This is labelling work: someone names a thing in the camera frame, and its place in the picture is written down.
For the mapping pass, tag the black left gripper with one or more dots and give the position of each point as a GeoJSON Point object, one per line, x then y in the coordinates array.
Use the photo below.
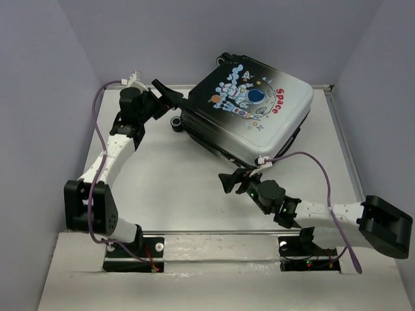
{"type": "Point", "coordinates": [169, 100]}

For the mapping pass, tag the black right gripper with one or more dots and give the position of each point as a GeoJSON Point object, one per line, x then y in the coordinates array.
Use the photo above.
{"type": "Point", "coordinates": [239, 174]}

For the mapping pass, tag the black space-print kids suitcase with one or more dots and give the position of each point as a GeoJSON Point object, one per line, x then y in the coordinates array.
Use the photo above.
{"type": "Point", "coordinates": [245, 109]}

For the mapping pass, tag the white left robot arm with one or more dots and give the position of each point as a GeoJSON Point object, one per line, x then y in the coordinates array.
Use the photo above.
{"type": "Point", "coordinates": [89, 204]}

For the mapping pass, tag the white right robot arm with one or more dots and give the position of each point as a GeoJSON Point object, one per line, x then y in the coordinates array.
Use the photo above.
{"type": "Point", "coordinates": [373, 223]}

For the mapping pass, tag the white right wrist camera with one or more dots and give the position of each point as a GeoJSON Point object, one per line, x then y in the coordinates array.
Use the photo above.
{"type": "Point", "coordinates": [263, 162]}

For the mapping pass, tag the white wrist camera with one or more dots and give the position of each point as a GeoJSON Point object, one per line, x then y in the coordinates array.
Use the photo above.
{"type": "Point", "coordinates": [263, 162]}
{"type": "Point", "coordinates": [134, 80]}

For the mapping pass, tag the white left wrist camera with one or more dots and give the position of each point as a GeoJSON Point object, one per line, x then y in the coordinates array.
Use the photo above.
{"type": "Point", "coordinates": [134, 80]}

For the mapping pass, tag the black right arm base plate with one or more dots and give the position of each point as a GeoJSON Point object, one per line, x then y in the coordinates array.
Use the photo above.
{"type": "Point", "coordinates": [298, 257]}

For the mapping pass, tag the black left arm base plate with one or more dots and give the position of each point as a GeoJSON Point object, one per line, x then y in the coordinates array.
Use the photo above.
{"type": "Point", "coordinates": [132, 259]}

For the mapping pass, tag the aluminium table edge rail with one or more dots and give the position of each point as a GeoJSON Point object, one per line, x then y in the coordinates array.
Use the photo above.
{"type": "Point", "coordinates": [329, 92]}

